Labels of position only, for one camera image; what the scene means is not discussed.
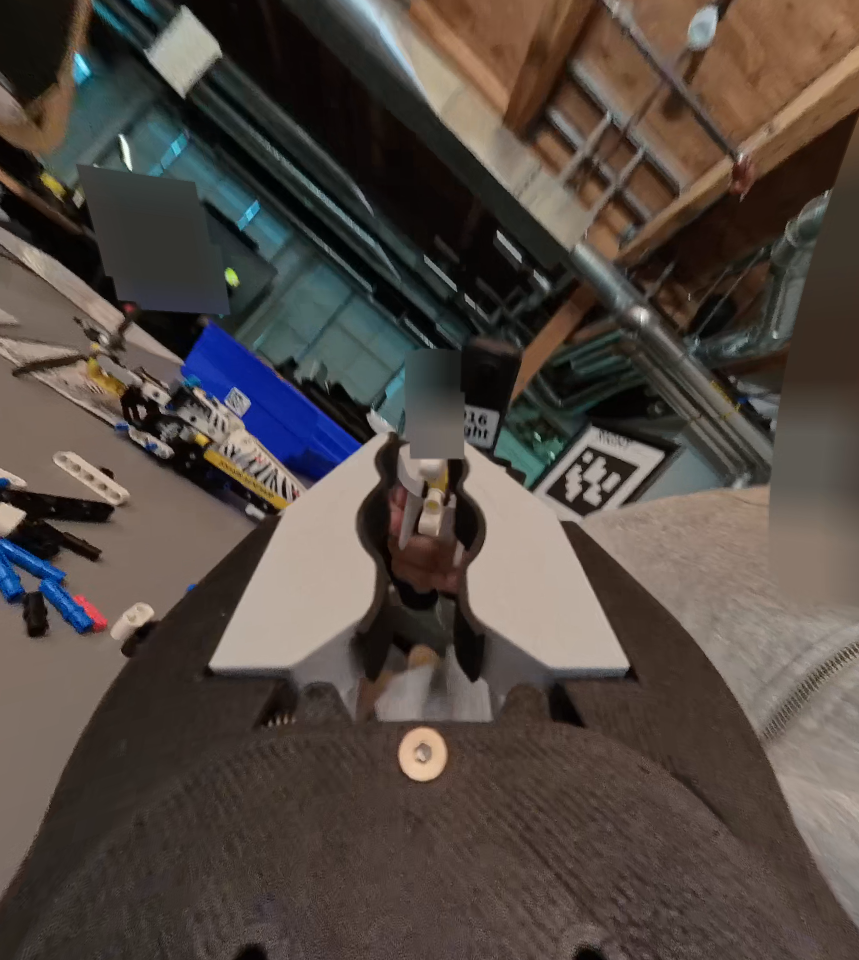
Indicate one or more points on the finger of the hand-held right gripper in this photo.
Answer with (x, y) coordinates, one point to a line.
(408, 517)

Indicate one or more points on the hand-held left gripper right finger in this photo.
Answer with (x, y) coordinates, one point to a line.
(549, 600)

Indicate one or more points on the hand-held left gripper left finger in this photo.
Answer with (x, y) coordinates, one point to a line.
(294, 600)

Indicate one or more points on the small white brick piece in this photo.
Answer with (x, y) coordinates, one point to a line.
(435, 491)

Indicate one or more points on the zebra striped lego helicopter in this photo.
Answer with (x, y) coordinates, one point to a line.
(242, 457)

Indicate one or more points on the silver round duct elbow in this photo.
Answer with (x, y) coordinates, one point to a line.
(797, 247)

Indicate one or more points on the white lego beam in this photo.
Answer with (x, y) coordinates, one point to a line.
(92, 478)

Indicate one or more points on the pile of loose lego pieces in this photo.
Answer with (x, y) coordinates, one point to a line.
(47, 506)

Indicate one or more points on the blue storage bin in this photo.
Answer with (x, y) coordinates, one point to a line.
(272, 405)

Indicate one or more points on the black monitor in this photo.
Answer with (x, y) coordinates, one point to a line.
(253, 262)

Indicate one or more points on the person's grey hoodie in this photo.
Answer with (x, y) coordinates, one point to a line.
(812, 712)

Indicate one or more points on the zebra sticker sheet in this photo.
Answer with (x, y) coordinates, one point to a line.
(62, 382)

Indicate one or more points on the ceiling sprinkler pipe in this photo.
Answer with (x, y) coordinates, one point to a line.
(670, 75)

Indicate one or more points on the round pendant lamp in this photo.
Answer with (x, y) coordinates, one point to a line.
(702, 26)

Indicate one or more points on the white hanging sign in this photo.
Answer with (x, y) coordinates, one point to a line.
(182, 49)

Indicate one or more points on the silver ventilation duct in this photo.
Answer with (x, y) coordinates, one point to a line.
(489, 142)

